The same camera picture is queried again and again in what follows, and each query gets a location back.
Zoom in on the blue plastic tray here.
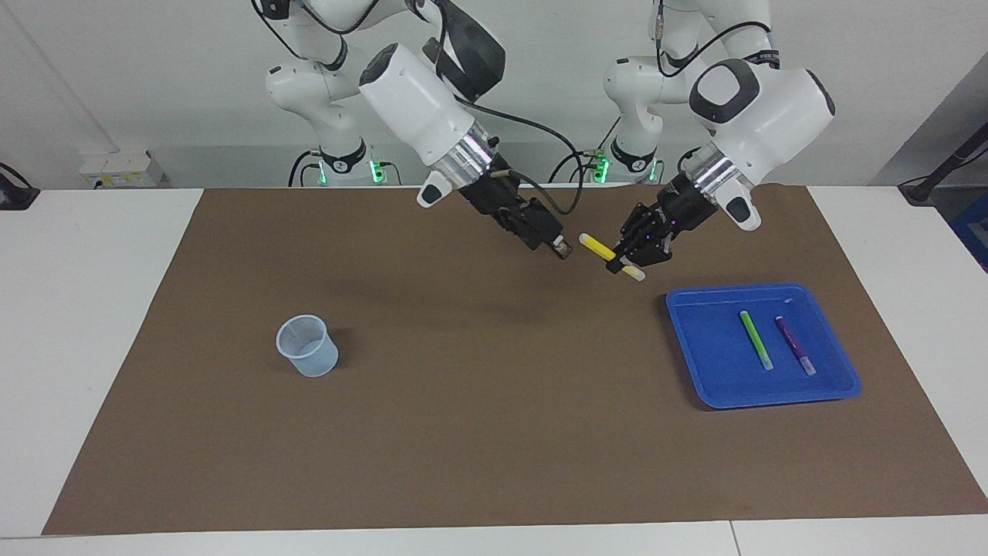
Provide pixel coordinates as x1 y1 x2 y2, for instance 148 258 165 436
665 283 863 410

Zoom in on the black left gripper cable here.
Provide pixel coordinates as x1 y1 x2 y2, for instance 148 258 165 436
653 0 774 177

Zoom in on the brown paper table mat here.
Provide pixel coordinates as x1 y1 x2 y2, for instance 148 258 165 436
42 185 988 537

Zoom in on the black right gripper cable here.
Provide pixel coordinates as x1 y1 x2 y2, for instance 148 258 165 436
455 97 585 217

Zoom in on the white power strip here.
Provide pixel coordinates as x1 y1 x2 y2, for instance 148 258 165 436
79 148 165 189

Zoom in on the black right base cable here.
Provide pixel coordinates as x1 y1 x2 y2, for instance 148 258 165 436
288 149 323 188

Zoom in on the green pen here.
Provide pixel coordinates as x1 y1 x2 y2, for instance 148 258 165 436
739 310 775 371

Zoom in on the black stand pole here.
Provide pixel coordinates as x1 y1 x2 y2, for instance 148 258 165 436
898 120 988 206

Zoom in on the clear plastic cup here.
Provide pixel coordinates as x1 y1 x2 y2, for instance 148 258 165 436
276 314 340 378

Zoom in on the black clamp base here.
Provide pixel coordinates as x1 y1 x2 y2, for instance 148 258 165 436
0 161 42 212

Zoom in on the purple pen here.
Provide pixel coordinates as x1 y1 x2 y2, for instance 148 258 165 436
774 314 818 378

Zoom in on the black left base cable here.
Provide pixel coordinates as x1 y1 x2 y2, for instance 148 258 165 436
547 110 623 186

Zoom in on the blue box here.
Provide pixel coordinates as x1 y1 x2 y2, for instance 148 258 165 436
950 188 988 273

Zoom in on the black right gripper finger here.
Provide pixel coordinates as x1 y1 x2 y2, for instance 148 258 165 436
529 199 564 244
498 208 572 261

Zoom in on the black base cable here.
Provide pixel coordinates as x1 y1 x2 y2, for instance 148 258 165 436
547 110 623 186
288 149 323 188

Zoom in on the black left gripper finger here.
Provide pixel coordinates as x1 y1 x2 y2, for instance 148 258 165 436
607 228 674 273
617 205 665 244

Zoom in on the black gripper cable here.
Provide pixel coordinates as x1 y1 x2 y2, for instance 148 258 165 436
455 97 585 217
653 0 774 177

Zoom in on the yellow pen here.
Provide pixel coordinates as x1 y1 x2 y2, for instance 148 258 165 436
579 232 646 283

